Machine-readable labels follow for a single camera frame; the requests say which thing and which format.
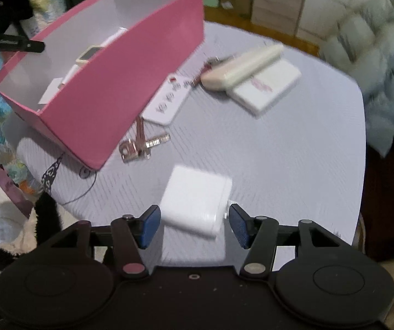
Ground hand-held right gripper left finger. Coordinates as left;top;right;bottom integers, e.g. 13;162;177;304
37;205;162;280

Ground grey puffer jacket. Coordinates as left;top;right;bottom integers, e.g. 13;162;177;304
321;0;394;157

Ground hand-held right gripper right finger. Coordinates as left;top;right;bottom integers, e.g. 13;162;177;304
229;203;366;280

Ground wooden shelf unit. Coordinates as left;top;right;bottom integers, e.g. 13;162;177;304
252;0;309;37

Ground silver keys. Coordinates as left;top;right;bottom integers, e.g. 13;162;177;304
119;116;172;164

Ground white power bank pink print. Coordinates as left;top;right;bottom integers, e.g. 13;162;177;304
225;58;302;115

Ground large cream power bank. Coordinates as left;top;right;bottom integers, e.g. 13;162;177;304
75;45;102;65

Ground white remote control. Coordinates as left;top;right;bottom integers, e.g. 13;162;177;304
142;73;191;125

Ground slim cream power bank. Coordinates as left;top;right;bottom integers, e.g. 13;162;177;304
200;43;284;92

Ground white pink printed bag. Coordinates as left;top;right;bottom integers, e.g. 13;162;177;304
0;165;36;217

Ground pink cardboard box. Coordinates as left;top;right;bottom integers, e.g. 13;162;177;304
0;0;205;171

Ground black white fluffy cloth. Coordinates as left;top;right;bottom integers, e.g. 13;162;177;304
0;192;91;330

